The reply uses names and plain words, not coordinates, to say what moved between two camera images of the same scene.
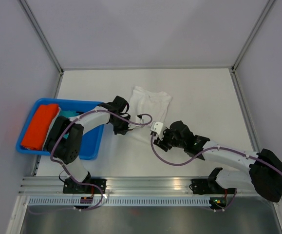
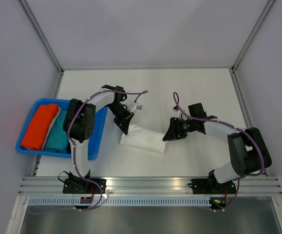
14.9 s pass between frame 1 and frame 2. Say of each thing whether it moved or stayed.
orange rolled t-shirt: stayed
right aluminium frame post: stayed
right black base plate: stayed
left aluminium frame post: stayed
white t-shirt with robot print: moved
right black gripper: moved
